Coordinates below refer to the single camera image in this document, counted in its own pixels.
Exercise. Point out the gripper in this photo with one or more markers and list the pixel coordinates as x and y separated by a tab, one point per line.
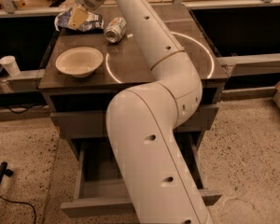
78	16

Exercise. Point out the blue chip bag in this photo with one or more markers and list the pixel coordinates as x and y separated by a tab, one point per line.
93	22

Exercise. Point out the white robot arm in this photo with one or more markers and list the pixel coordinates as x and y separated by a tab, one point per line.
140	123

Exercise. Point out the grey drawer cabinet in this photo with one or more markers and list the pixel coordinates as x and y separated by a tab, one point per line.
125	66

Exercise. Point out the closed grey upper drawer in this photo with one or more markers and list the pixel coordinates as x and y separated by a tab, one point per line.
91	124

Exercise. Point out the open grey middle drawer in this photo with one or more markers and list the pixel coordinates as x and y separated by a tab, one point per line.
100	190

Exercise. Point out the crushed soda can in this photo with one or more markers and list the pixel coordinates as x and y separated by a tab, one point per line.
115	30

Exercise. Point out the white bowl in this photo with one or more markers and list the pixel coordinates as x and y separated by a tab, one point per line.
79	62

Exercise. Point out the white paper cup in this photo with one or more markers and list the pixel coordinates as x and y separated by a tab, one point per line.
10	65

